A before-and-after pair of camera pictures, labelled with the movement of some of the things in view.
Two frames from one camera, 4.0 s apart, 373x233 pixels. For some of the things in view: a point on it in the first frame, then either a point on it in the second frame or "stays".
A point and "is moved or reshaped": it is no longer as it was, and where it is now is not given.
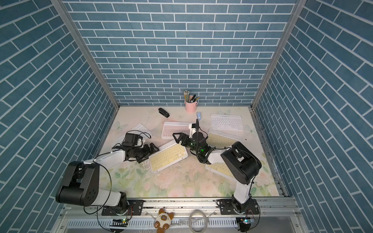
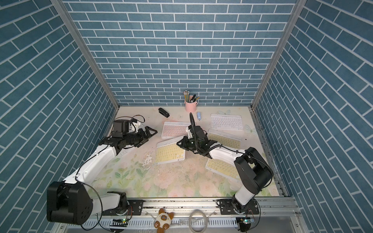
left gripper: [147, 151] -> [144, 139]
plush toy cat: [163, 220] stays
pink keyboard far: [169, 127] stays
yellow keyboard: [167, 156] is moved or reshaped
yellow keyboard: [220, 168] stays
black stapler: [163, 112] stays
